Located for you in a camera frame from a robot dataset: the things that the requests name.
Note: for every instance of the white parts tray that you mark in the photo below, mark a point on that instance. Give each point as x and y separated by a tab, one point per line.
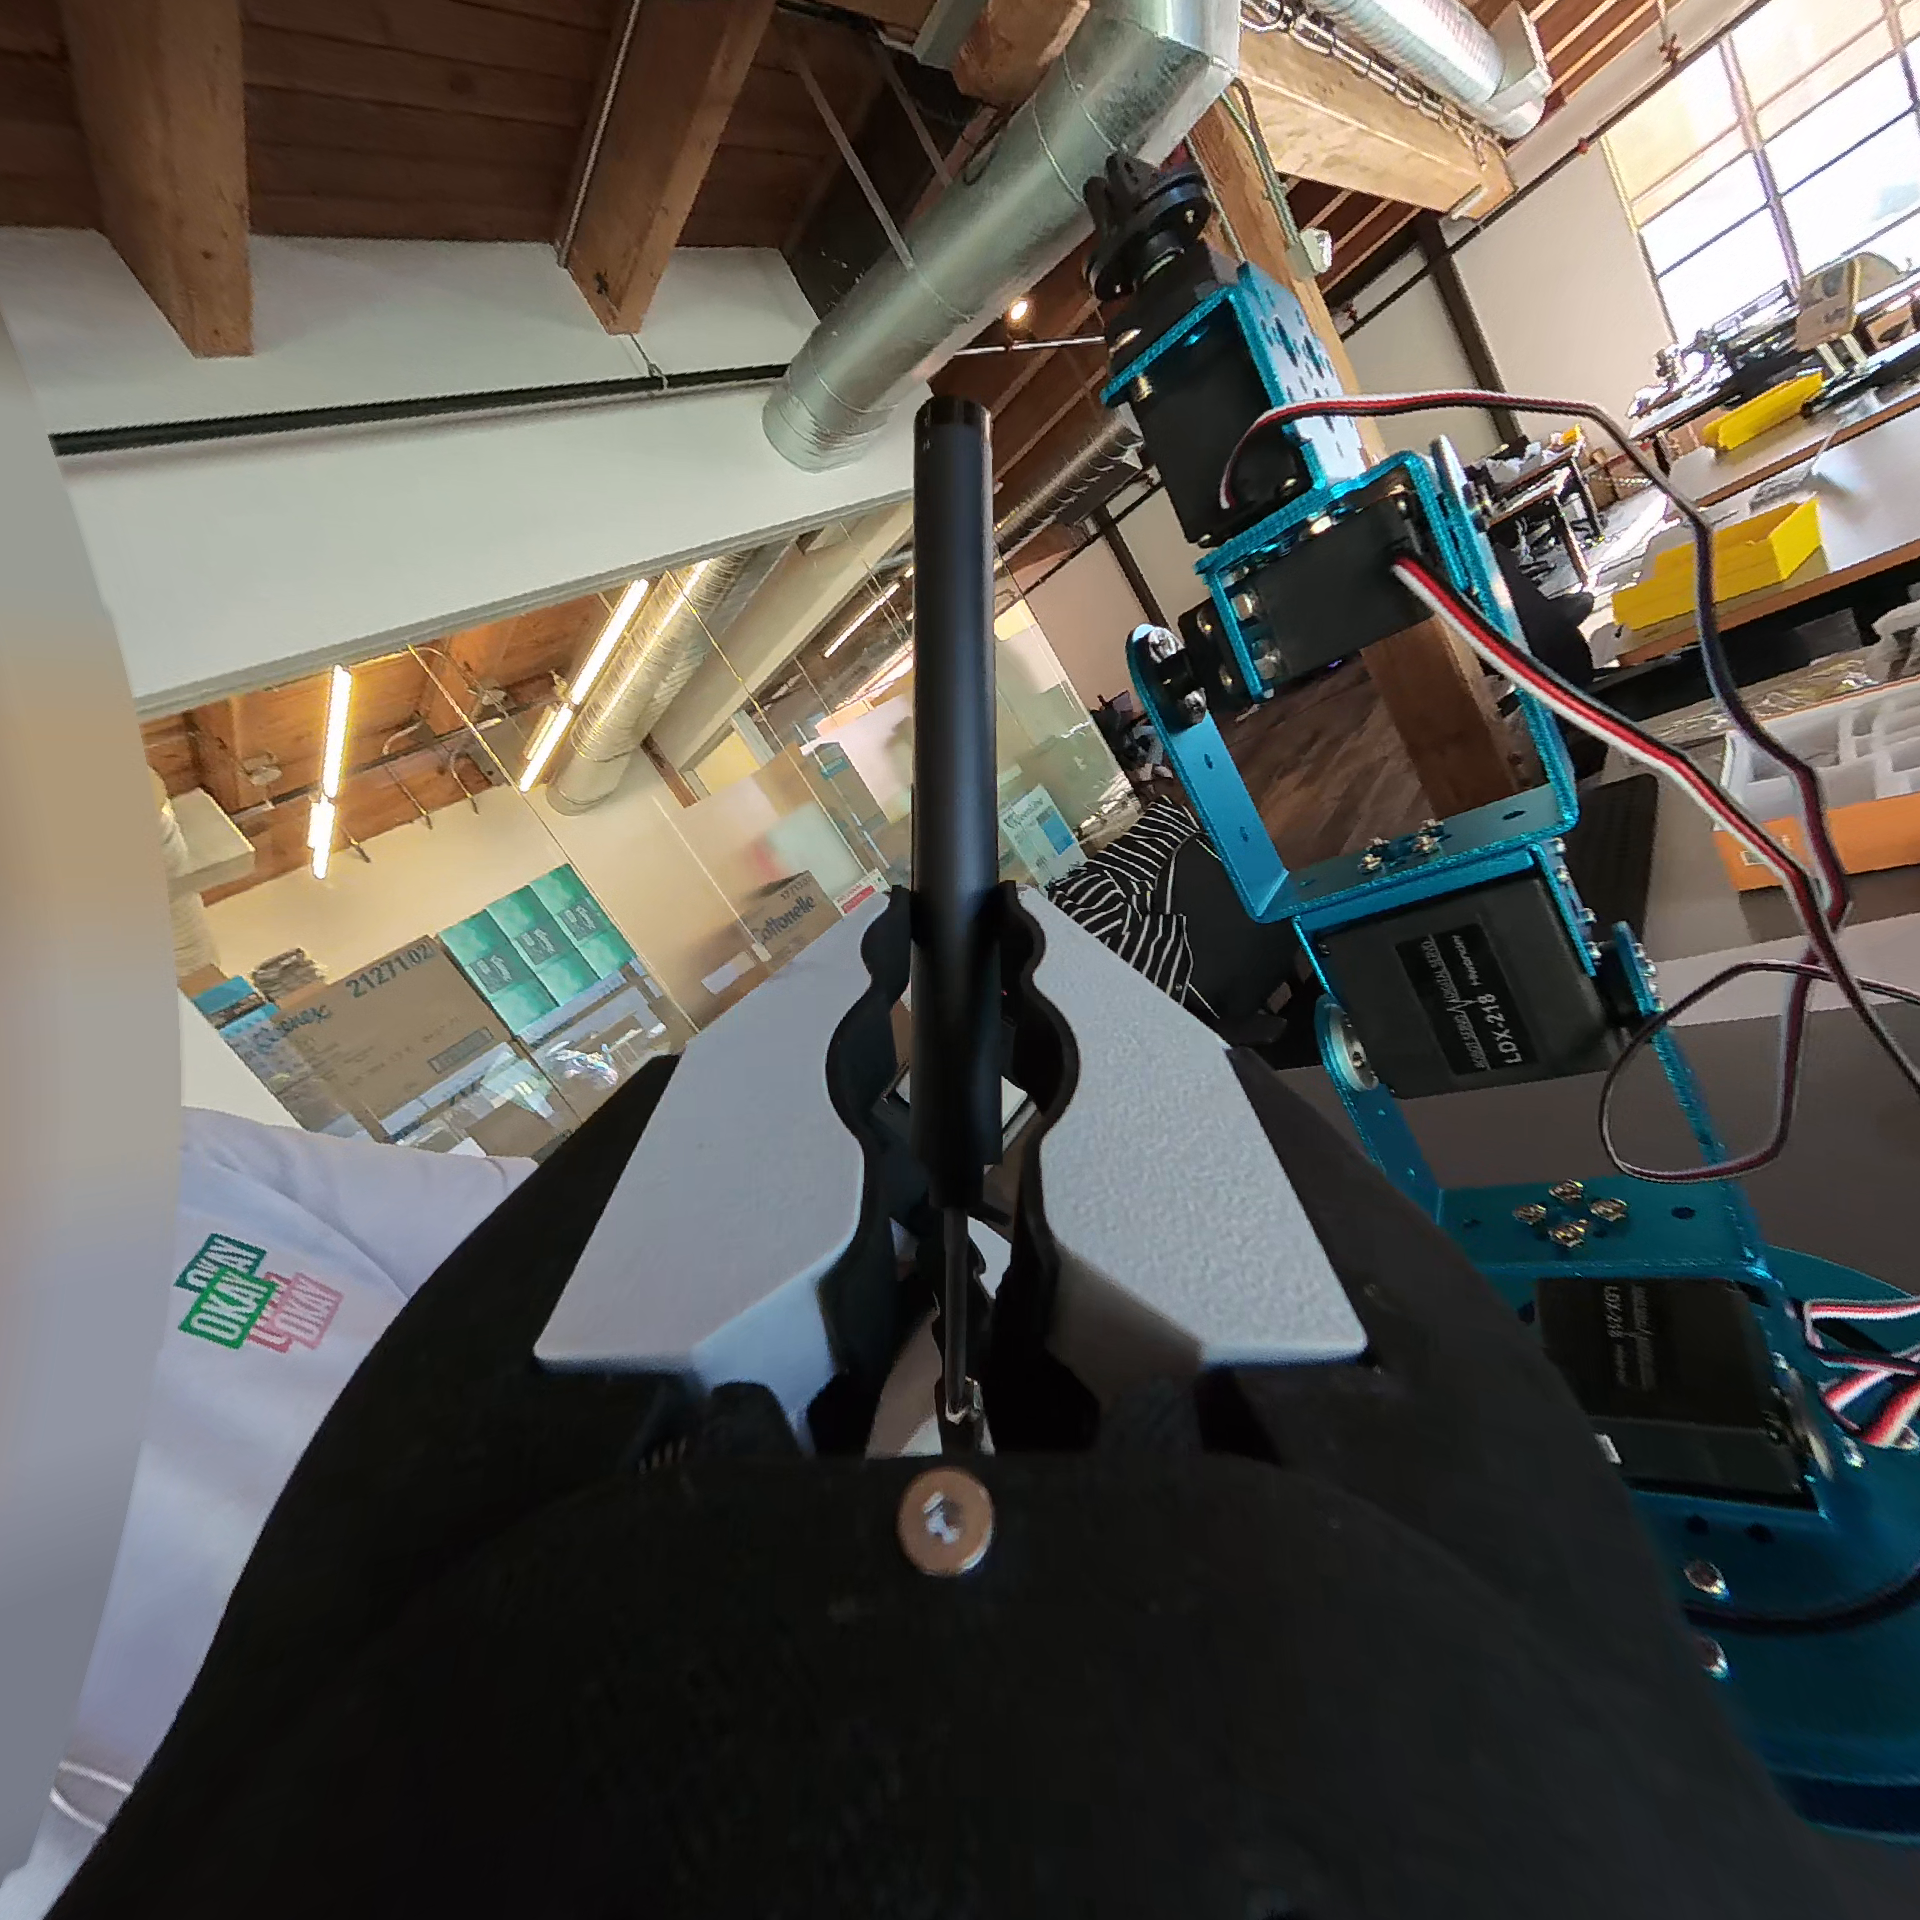
1838	751

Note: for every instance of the long ceiling light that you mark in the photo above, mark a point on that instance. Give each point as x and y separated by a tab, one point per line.
584	682
333	764

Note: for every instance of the ribbed silver ventilation duct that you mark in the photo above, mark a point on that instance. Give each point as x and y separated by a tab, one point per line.
644	674

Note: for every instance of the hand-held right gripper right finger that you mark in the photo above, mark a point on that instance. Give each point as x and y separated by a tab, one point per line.
1200	1201

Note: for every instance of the black screwdriver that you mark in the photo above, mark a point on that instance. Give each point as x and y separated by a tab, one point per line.
961	751

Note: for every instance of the person's white shirt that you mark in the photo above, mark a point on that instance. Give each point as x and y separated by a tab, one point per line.
301	1440

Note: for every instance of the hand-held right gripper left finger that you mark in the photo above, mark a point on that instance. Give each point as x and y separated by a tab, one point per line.
721	1201

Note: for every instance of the black white striped cloth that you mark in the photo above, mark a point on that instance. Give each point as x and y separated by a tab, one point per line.
1133	909

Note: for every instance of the large silver ventilation duct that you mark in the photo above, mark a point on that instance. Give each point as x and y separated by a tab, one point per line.
975	255

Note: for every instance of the small brown cardboard box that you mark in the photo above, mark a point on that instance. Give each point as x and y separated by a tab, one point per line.
789	914

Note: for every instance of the blue toy robot arm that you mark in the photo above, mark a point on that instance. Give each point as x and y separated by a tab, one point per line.
1478	990

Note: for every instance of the large brown cardboard box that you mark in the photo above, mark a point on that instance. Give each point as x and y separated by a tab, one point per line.
398	1034

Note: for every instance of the large paned window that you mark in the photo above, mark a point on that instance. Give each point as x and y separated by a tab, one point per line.
1785	165

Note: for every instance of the stack of teal boxes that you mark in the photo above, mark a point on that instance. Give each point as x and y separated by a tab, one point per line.
533	939

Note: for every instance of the yellow plastic bin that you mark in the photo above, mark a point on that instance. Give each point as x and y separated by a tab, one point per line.
1725	579
1766	413

